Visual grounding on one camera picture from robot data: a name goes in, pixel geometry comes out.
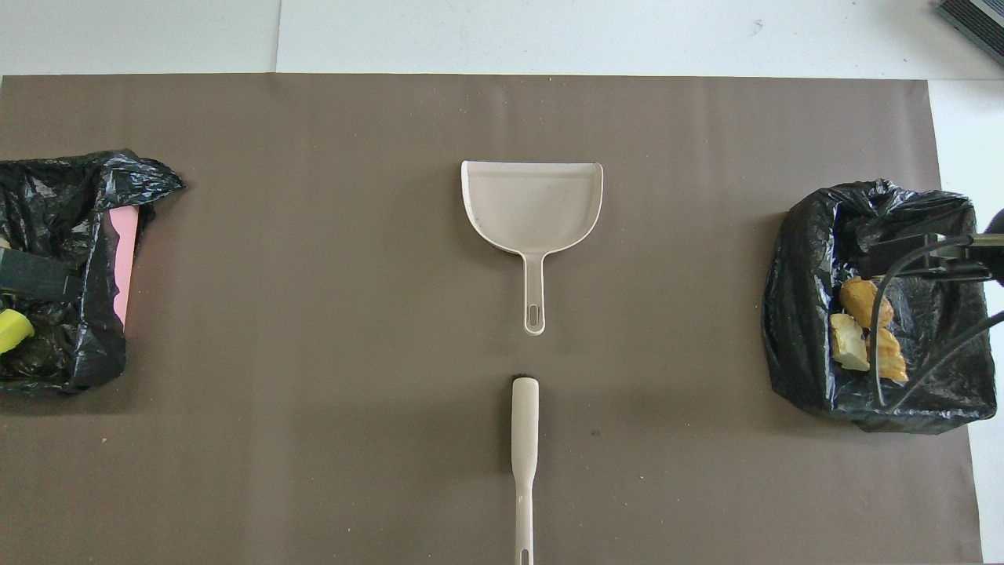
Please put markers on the brown paper table mat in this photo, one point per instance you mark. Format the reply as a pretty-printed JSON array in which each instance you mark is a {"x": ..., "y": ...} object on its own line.
[{"x": 502, "y": 118}]

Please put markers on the pale flaky bread toy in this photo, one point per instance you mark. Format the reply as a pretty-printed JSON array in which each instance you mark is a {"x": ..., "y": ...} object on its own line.
[{"x": 849, "y": 344}]

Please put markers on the beige plastic dustpan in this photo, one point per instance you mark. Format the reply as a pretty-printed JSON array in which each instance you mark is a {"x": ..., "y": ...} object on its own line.
[{"x": 533, "y": 204}]

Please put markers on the yellow wedge sponge piece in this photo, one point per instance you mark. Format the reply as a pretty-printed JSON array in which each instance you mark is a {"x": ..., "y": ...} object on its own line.
[{"x": 12, "y": 329}]

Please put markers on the loose black trash bag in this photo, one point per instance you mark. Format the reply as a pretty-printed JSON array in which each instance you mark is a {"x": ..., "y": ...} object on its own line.
[{"x": 70, "y": 212}]

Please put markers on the striped croissant toy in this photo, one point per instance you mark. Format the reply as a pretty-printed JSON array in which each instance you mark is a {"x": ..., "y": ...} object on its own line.
[{"x": 890, "y": 357}]

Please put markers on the brown bread roll toy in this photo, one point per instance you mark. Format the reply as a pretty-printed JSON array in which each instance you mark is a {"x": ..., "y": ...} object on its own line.
[{"x": 859, "y": 302}]

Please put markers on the bin lined with black bag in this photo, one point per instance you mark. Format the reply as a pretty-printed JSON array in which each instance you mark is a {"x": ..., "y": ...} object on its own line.
[{"x": 808, "y": 314}]

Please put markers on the dark ribbed panel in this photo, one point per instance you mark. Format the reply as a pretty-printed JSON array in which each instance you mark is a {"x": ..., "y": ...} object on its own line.
[{"x": 976, "y": 20}]

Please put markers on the beige hand brush black bristles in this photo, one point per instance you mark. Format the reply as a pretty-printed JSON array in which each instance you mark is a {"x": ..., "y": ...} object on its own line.
[{"x": 525, "y": 439}]

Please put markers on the pink plastic bin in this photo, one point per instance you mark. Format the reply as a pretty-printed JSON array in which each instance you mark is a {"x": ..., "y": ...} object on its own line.
[{"x": 124, "y": 259}]

